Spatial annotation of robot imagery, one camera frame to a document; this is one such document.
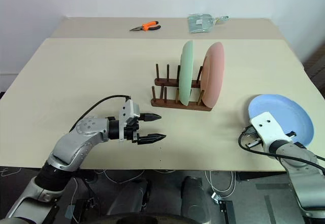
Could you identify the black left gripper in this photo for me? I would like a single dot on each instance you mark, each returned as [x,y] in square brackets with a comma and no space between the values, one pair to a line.
[132,131]

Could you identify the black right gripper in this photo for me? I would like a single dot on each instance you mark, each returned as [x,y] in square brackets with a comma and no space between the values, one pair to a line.
[250,132]

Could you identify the blue plate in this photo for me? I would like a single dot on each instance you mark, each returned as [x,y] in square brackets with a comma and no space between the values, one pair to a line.
[287,109]

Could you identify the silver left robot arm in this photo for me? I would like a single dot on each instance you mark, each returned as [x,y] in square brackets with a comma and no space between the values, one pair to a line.
[76,145]

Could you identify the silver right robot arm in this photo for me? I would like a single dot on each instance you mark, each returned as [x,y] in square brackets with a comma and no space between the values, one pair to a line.
[302,178]

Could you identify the wooden dish rack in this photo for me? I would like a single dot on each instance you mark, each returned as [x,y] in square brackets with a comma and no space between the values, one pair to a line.
[167,102]

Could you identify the green plate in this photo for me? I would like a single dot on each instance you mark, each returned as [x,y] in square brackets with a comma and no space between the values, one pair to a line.
[186,71]

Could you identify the pink plate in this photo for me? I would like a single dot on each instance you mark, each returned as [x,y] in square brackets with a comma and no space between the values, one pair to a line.
[214,74]

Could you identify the dark rounded shape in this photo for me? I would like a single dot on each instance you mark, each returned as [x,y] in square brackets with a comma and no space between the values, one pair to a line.
[127,198]
[194,198]

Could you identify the black floor box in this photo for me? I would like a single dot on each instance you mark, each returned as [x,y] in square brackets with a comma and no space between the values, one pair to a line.
[81,207]
[226,211]

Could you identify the clear bag of metal parts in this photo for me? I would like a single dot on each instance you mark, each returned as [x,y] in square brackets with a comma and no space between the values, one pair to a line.
[200,23]

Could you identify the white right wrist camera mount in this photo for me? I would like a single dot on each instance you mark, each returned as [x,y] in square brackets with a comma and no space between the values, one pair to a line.
[270,128]

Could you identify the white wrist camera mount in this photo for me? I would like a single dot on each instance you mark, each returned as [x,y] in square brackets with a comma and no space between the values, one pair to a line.
[128,108]
[270,128]

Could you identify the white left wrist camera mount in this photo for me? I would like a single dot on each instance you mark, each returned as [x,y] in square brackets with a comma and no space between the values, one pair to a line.
[128,108]

